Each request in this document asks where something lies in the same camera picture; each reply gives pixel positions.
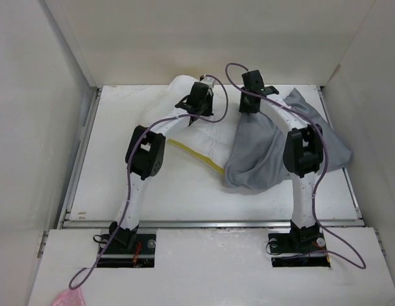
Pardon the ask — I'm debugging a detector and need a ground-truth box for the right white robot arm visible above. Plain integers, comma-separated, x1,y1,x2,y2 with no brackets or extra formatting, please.
240,70,324,256

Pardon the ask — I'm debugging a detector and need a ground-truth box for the grey pillowcase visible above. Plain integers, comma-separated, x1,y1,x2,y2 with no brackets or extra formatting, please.
224,89,352,191

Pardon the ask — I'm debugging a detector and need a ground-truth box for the pink plastic bag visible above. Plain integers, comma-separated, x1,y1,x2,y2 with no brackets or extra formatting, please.
51,288,86,306

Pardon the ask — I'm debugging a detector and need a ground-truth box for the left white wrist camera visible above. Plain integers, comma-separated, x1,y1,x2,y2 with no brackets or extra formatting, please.
199,75,216,89

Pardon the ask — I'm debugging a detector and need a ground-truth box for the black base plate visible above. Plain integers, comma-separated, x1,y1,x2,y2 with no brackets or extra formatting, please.
96,233,156,268
267,229,331,268

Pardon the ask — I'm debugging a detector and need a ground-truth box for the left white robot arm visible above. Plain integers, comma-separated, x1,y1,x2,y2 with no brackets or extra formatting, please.
109,76,215,253

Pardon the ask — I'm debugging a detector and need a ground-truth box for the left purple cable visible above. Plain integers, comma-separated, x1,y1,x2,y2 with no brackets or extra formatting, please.
68,75,230,290

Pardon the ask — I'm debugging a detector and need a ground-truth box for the white pillow with yellow edge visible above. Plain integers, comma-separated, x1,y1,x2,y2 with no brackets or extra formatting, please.
139,75,241,175

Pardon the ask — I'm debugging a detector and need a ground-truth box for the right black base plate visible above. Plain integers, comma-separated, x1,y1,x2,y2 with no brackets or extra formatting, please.
267,229,331,268

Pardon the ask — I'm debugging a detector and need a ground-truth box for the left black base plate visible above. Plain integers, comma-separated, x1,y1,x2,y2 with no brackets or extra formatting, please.
96,233,156,268

